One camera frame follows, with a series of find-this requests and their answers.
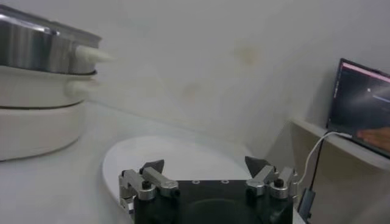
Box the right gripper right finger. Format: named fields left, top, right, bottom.
left=244, top=155, right=299, bottom=200

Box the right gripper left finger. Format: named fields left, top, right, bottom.
left=118, top=159, right=180, bottom=201

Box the stainless steel steamer basket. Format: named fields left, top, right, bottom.
left=0, top=4, right=113, bottom=75

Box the bare person hand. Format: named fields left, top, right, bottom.
left=356, top=127, right=390, bottom=152

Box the round white plate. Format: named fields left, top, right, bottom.
left=102, top=135, right=254, bottom=211

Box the white side table with strip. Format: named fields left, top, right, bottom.
left=264, top=117, right=390, bottom=224

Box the laptop with dark screen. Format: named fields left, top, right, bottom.
left=325, top=57, right=390, bottom=159

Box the white electric cooker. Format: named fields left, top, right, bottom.
left=0, top=65, right=98, bottom=162

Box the white charging cable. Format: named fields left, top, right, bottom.
left=297, top=131, right=353, bottom=186

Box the black power adapter cable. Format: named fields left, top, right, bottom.
left=297, top=130, right=328, bottom=222

